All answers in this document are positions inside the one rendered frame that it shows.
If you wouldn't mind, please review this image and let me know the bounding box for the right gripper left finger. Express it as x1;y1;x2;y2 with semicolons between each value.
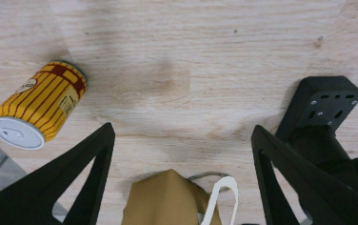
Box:
0;122;115;225

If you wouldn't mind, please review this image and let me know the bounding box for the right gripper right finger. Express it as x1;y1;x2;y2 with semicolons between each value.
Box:
250;125;358;225

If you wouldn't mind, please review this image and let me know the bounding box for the tan bag with white handle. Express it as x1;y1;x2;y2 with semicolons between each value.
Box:
121;170;238;225

